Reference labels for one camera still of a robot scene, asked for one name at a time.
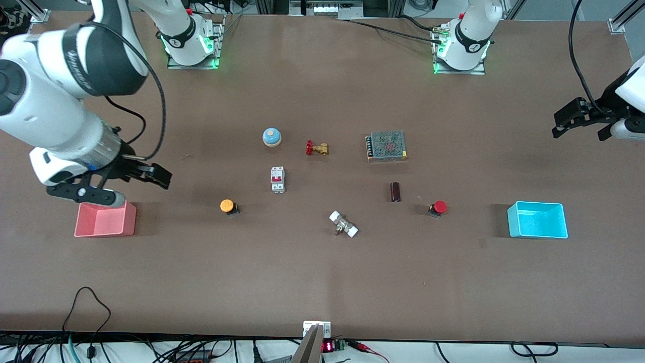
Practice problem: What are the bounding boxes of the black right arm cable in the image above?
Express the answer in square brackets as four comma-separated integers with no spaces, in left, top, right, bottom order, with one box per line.
[88,20,167,162]

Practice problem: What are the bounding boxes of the pink plastic bin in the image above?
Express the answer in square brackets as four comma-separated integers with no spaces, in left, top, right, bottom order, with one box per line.
[74,201,137,237]

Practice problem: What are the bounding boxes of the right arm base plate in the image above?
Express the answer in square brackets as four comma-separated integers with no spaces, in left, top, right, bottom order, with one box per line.
[167,15,225,70]

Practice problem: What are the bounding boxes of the metal mesh power supply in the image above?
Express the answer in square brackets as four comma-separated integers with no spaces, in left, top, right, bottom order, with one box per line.
[365,130,408,162]

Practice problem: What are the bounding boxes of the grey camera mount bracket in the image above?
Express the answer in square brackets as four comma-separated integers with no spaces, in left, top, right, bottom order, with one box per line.
[291,321,332,363]

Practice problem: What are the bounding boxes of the white-ended metal pipe fitting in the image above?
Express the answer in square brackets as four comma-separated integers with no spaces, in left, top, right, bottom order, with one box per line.
[329,211,359,238]

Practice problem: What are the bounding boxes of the cyan plastic bin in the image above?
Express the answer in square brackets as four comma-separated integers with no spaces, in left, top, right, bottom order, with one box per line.
[507,201,569,239]

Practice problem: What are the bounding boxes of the black coiled cable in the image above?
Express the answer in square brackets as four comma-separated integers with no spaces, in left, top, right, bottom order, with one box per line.
[510,342,559,358]

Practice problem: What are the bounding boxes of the aluminium frame corner profile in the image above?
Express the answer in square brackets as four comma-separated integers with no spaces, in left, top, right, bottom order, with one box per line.
[20,0,51,24]
[608,0,645,35]

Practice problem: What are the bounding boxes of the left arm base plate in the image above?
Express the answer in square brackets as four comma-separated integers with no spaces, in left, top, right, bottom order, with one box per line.
[432,25,487,76]

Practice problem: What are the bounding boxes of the black looped cable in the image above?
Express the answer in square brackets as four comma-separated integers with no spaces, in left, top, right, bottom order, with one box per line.
[61,286,112,356]

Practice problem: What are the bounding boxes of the red clip lead wire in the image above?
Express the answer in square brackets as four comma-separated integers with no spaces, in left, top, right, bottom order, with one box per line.
[348,340,390,363]

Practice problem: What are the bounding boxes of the black cable on table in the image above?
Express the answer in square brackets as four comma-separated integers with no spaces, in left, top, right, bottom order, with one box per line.
[348,15,444,44]

